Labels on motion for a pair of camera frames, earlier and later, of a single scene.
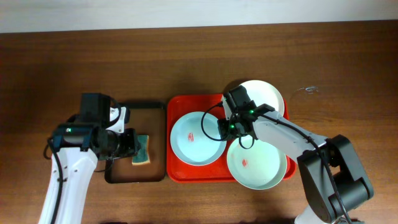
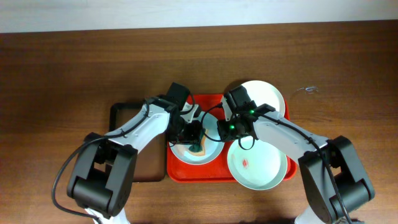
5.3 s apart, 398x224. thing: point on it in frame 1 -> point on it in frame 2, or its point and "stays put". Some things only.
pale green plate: [260, 167] stays put
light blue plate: [196, 139] stays put
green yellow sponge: [142, 156] -> [199, 149]
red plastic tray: [219, 171] stays put
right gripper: [222, 129] stays put
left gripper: [131, 143] -> [191, 137]
